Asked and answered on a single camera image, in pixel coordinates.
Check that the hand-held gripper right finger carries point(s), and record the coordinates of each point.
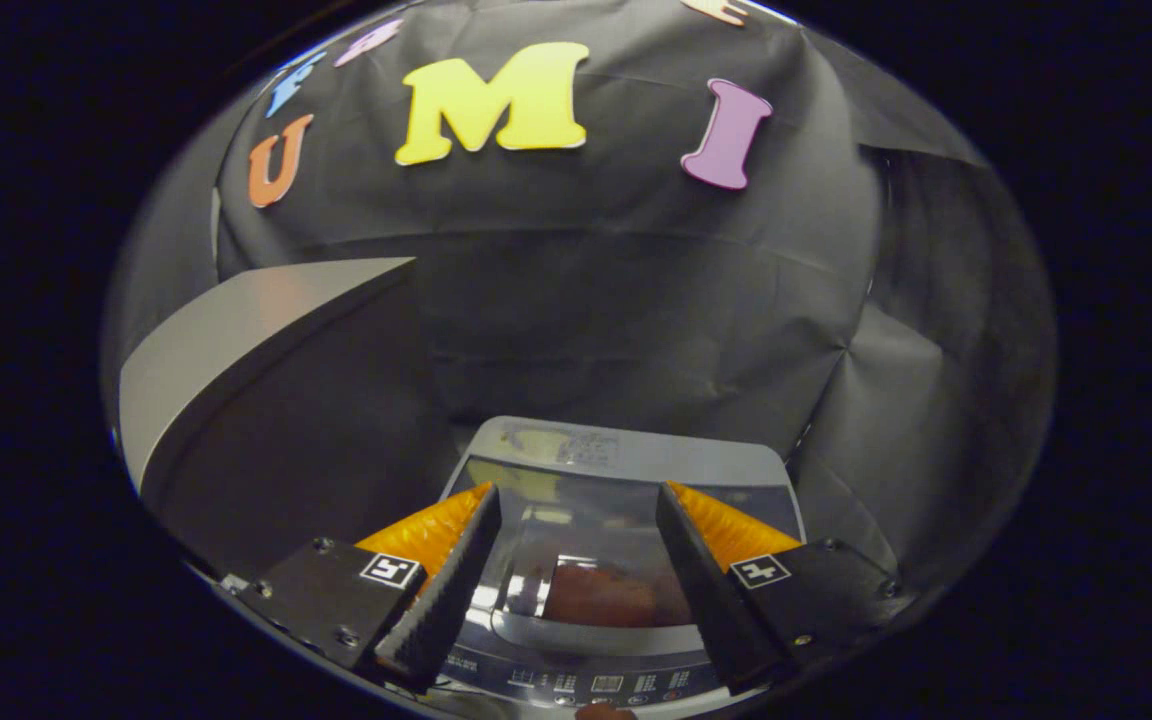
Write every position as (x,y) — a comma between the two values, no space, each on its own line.
(706,590)

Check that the black backdrop cloth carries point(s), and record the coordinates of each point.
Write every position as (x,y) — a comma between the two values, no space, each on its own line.
(586,260)

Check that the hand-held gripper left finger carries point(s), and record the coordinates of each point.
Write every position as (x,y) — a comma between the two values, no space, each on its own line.
(441,600)

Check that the grey cabinet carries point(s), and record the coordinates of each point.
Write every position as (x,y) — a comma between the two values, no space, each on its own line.
(236,330)

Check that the washing machine lid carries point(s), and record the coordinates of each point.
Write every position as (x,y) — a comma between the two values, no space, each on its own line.
(586,470)

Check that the grey washing machine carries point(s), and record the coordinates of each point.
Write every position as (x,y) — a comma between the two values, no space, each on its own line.
(596,685)

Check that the yellow garment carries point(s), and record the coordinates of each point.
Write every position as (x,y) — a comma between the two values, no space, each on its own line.
(606,598)

